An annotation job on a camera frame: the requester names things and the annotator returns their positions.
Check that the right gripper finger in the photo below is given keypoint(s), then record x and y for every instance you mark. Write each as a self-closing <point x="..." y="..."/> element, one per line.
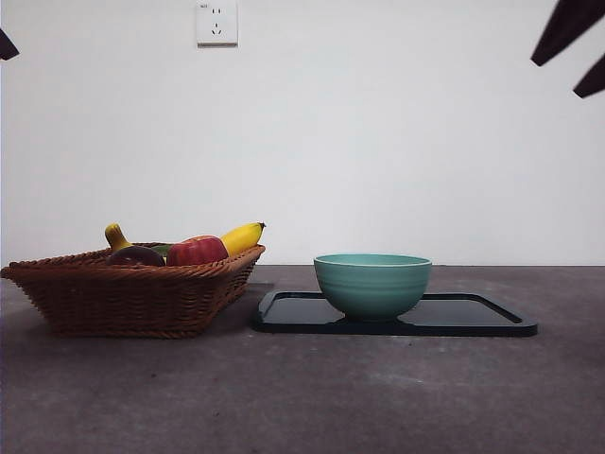
<point x="593" y="82"/>
<point x="567" y="28"/>

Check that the yellow banana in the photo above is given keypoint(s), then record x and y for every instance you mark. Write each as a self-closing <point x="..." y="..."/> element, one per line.
<point x="243" y="236"/>

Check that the red apple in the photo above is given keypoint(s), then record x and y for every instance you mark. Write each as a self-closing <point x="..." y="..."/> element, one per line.
<point x="196" y="250"/>

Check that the white wall socket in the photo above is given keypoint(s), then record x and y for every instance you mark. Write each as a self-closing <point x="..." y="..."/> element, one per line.
<point x="216" y="23"/>

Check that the dark purple plum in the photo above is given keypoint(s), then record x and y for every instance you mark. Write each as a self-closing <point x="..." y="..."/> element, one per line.
<point x="134" y="257"/>

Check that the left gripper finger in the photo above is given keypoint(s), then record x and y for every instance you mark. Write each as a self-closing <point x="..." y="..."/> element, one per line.
<point x="5" y="49"/>

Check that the black rectangular tray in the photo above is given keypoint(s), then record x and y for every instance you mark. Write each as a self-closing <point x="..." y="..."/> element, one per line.
<point x="454" y="314"/>

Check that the brown wicker basket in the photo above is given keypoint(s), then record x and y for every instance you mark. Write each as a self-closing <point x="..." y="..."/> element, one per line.
<point x="123" y="302"/>

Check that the teal ribbed bowl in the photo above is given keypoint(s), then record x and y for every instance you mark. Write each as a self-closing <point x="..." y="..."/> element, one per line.
<point x="373" y="288"/>

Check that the green fruit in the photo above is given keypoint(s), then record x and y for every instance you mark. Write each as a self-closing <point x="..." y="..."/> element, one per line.
<point x="161" y="250"/>

